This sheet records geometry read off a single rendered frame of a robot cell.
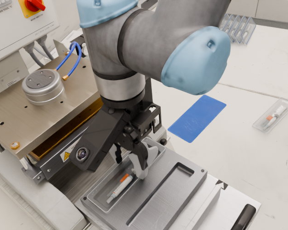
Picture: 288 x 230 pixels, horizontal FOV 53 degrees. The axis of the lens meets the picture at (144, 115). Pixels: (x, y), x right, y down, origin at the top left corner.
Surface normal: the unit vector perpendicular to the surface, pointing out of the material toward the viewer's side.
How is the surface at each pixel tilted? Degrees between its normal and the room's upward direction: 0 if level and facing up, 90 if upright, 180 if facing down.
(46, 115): 0
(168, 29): 47
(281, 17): 90
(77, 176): 0
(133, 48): 66
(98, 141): 28
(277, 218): 0
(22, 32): 90
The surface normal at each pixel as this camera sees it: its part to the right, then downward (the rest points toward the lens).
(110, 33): -0.56, 0.05
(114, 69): 0.09, 0.71
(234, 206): -0.09, -0.70
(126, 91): 0.38, 0.63
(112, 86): -0.22, 0.69
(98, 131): -0.37, -0.34
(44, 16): 0.77, 0.40
